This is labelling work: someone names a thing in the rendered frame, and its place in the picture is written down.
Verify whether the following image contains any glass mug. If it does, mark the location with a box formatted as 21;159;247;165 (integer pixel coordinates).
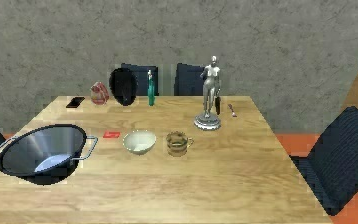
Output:
165;130;195;158

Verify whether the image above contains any wooden table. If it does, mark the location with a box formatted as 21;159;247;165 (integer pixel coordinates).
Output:
0;95;335;224

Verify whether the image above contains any red glass jar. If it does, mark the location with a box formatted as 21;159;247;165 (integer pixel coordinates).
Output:
90;81;110;106

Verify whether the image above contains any large black steel pot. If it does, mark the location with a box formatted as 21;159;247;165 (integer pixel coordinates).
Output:
0;123;99;186

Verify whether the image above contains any red card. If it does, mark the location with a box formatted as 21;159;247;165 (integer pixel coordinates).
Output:
102;130;122;139

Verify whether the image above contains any small pink spoon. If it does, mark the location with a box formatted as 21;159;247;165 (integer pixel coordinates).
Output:
227;103;238;118

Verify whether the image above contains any black oval vase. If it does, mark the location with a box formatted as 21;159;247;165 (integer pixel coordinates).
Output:
108;67;139;107

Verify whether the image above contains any silver human statue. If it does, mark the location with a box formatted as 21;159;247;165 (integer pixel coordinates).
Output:
193;55;222;131

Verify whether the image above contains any white bowl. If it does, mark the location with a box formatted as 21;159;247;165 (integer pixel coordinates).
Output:
122;129;157;156

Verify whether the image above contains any black phone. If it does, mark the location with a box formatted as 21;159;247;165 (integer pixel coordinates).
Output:
65;96;86;109

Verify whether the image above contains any green bottle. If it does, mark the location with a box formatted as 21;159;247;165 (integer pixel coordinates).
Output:
147;69;156;107

